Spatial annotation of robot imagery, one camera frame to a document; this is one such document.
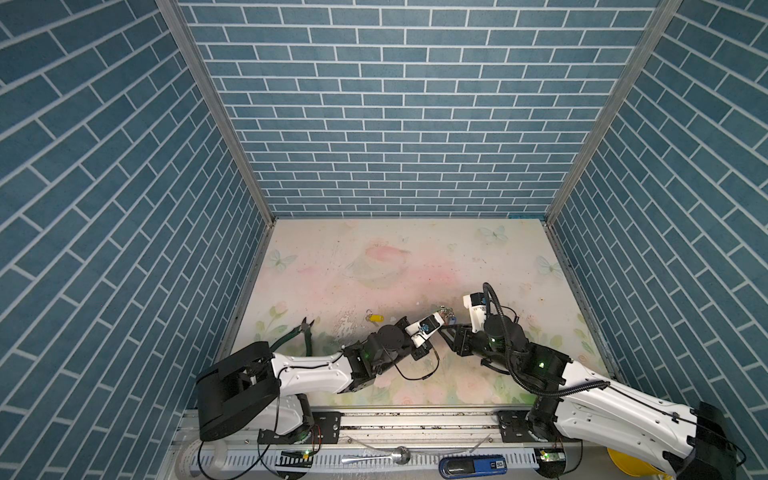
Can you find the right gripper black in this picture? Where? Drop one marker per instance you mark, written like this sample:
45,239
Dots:
460,338

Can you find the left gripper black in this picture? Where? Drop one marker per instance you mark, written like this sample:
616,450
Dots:
421,352

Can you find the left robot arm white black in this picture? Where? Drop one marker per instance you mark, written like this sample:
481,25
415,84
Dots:
258,387

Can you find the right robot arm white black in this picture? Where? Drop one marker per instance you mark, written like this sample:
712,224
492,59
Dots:
573,401

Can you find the metal rod tool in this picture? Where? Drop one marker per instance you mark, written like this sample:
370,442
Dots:
402,455

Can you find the blue black device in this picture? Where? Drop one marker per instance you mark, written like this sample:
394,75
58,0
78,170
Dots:
464,467

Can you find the yellow tape roll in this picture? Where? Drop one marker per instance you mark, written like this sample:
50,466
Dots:
632,466

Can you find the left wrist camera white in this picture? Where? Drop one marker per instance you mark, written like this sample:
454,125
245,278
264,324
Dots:
419,332

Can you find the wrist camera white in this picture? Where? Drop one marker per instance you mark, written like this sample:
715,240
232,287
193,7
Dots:
419,332
476,305

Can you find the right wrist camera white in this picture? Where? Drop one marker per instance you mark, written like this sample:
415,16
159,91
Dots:
476,305

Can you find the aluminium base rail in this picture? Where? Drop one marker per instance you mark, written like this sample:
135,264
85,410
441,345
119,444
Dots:
254,453

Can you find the aluminium corner post right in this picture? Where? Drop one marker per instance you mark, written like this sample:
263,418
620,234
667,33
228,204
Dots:
658,23

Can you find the aluminium corner post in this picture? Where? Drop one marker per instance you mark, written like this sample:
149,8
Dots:
182,35
658,23

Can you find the aluminium corner post left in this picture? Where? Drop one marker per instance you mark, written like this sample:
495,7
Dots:
182,35

